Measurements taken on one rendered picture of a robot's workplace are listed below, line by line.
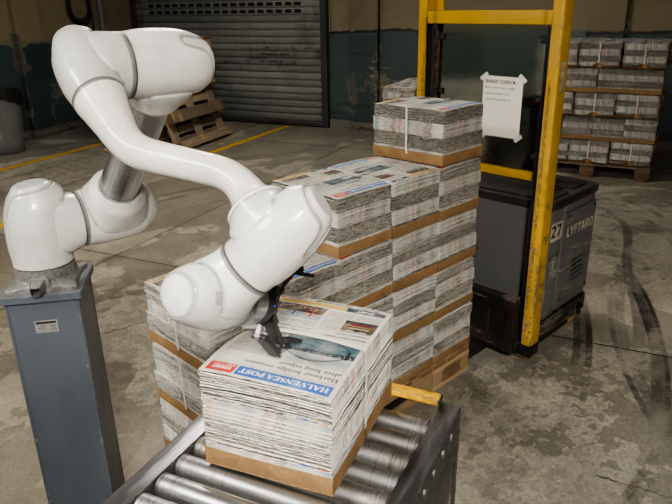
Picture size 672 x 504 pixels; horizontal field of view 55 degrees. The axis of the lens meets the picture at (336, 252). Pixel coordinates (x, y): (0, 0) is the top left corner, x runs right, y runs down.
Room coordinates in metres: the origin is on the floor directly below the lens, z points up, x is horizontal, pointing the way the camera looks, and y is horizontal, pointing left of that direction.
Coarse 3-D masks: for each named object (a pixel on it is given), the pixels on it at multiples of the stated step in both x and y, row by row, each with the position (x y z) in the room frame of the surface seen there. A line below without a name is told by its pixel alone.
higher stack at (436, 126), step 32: (416, 96) 3.00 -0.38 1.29; (384, 128) 2.78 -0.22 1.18; (416, 128) 2.66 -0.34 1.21; (448, 128) 2.59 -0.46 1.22; (480, 128) 2.76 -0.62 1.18; (448, 192) 2.59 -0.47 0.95; (448, 224) 2.61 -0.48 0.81; (448, 256) 2.61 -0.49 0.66; (448, 288) 2.62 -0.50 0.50; (448, 320) 2.63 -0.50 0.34
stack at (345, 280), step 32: (320, 256) 2.20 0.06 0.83; (352, 256) 2.20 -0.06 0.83; (384, 256) 2.32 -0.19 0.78; (416, 256) 2.46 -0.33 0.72; (288, 288) 1.97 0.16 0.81; (320, 288) 2.08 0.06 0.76; (352, 288) 2.19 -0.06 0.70; (416, 288) 2.46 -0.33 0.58; (160, 320) 1.94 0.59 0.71; (416, 320) 2.47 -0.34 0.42; (160, 352) 1.96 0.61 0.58; (192, 352) 1.81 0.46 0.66; (416, 352) 2.47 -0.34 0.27; (160, 384) 1.98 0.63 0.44; (192, 384) 1.84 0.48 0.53; (416, 384) 2.47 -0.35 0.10
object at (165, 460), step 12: (180, 432) 1.21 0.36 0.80; (192, 432) 1.21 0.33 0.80; (204, 432) 1.21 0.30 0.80; (168, 444) 1.17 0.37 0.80; (180, 444) 1.17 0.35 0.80; (192, 444) 1.17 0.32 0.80; (156, 456) 1.13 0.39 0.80; (168, 456) 1.13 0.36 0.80; (144, 468) 1.09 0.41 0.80; (156, 468) 1.09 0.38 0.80; (168, 468) 1.10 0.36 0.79; (132, 480) 1.06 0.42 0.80; (144, 480) 1.06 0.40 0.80; (156, 480) 1.07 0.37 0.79; (120, 492) 1.02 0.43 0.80; (132, 492) 1.02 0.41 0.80; (144, 492) 1.03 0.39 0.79
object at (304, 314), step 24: (288, 312) 1.34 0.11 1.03; (312, 312) 1.34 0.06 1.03; (336, 312) 1.33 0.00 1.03; (360, 312) 1.34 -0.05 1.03; (384, 312) 1.34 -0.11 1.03; (336, 336) 1.22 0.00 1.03; (360, 336) 1.22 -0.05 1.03; (384, 336) 1.28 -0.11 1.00; (384, 360) 1.28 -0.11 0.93; (384, 384) 1.30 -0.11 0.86
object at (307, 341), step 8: (288, 336) 1.23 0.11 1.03; (296, 336) 1.23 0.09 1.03; (304, 336) 1.23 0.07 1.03; (328, 336) 1.23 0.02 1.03; (296, 344) 1.20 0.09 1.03; (304, 344) 1.20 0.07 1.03; (312, 344) 1.19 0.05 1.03; (320, 344) 1.19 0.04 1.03; (328, 344) 1.19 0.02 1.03; (336, 344) 1.19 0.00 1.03; (360, 344) 1.19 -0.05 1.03; (368, 344) 1.19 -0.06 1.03; (344, 352) 1.16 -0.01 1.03; (352, 352) 1.16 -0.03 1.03; (360, 352) 1.16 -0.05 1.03; (368, 352) 1.18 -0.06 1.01; (368, 360) 1.19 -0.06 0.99; (368, 368) 1.18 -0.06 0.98; (368, 376) 1.19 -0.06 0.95; (360, 384) 1.15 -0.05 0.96; (368, 384) 1.19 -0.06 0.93; (360, 392) 1.14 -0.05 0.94; (360, 400) 1.14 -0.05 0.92; (368, 400) 1.20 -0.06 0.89; (360, 408) 1.15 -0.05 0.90; (360, 416) 1.16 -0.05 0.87; (368, 416) 1.19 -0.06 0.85; (360, 424) 1.15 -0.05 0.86
